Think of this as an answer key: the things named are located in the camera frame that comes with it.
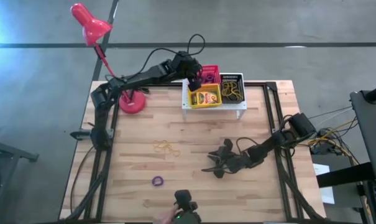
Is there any red desk lamp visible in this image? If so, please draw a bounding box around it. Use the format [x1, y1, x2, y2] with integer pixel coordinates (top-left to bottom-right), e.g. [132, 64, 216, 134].
[70, 2, 147, 114]

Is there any grey equipment panel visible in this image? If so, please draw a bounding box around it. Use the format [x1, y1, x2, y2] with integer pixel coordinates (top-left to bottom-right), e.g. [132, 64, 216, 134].
[349, 82, 376, 187]

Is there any black aluminium table frame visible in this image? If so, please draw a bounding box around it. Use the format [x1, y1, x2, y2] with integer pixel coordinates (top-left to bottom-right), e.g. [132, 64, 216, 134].
[63, 81, 327, 222]

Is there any brown cable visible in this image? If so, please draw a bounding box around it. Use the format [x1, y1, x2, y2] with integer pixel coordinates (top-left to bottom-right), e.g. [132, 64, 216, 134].
[70, 144, 96, 216]

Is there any black plastic basket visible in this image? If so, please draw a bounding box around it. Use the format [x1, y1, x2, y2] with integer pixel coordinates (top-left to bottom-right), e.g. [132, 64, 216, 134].
[219, 72, 247, 105]

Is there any white perforated metal shelf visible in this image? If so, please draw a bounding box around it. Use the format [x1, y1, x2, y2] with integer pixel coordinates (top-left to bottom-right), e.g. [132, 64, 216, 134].
[181, 72, 249, 121]

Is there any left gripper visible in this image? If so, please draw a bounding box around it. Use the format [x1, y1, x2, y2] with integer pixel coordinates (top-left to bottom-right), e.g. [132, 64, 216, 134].
[170, 51, 203, 93]

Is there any white paper sheet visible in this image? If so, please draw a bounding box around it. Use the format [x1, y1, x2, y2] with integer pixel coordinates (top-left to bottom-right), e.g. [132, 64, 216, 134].
[311, 162, 336, 205]

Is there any yellow and blue cable bundle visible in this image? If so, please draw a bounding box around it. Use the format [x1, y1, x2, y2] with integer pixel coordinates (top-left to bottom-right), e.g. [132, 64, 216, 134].
[305, 105, 362, 166]

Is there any grey metal stand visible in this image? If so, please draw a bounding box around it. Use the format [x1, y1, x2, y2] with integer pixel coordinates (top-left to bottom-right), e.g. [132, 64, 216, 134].
[0, 136, 40, 224]

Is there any black flat bar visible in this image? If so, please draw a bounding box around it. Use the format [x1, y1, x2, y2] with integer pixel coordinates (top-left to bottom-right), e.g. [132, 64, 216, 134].
[316, 161, 376, 189]

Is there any yellow plastic basket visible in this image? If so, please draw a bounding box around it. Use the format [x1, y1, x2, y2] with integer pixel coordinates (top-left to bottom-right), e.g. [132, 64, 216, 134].
[187, 83, 223, 110]

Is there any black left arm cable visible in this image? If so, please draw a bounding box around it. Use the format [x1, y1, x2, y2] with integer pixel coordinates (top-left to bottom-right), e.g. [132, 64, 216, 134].
[134, 33, 206, 78]

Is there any person's hand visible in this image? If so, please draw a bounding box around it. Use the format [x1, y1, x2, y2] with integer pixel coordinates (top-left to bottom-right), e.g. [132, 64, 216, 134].
[152, 206, 180, 224]

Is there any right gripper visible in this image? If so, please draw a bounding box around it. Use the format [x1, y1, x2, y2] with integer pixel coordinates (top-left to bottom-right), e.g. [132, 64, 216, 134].
[213, 138, 254, 180]

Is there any red plastic basket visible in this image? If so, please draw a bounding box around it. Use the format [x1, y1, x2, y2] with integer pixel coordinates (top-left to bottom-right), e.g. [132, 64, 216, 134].
[199, 64, 222, 86]

